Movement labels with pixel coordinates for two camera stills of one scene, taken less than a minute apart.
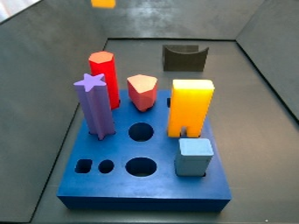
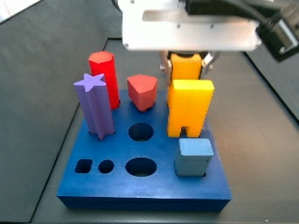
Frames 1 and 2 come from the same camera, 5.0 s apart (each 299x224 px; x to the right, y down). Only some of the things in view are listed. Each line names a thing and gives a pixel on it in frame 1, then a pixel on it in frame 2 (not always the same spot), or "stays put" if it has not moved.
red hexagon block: x=102 y=64 stays put
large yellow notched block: x=191 y=98 stays put
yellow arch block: x=103 y=3 -> x=186 y=64
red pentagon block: x=143 y=87 stays put
